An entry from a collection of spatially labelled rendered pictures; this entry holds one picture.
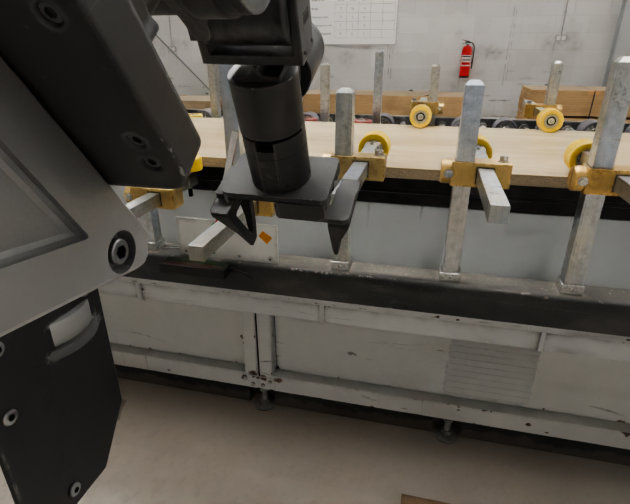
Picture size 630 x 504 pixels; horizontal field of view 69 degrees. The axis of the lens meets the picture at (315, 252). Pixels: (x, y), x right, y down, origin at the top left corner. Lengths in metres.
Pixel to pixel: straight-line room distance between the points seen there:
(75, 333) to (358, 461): 1.32
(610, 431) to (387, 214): 0.92
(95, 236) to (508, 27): 8.09
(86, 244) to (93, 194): 0.02
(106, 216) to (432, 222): 1.13
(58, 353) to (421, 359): 1.27
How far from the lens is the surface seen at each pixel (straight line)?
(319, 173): 0.45
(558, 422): 1.63
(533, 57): 8.26
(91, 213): 0.17
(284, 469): 1.57
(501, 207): 0.77
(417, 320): 1.17
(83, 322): 0.35
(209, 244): 0.86
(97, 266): 0.17
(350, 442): 1.64
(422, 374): 1.54
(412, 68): 8.14
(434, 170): 1.21
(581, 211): 1.06
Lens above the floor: 1.18
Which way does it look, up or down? 24 degrees down
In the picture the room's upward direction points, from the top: straight up
